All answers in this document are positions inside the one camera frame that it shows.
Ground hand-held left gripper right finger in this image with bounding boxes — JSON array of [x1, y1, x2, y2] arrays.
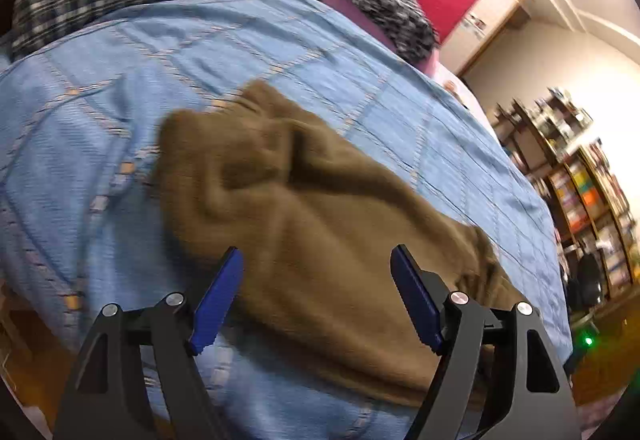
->
[[390, 244, 583, 440]]

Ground blue checked blanket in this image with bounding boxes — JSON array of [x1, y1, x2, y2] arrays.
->
[[0, 0, 573, 440]]

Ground brown fleece pants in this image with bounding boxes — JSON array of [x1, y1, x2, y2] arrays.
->
[[155, 79, 541, 411]]

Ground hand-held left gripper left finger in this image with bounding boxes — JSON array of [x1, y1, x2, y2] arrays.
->
[[52, 246, 245, 440]]

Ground black office chair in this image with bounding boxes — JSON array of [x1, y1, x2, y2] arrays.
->
[[567, 250, 606, 321]]

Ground wooden bookshelf with books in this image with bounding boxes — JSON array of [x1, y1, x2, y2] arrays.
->
[[492, 90, 640, 301]]

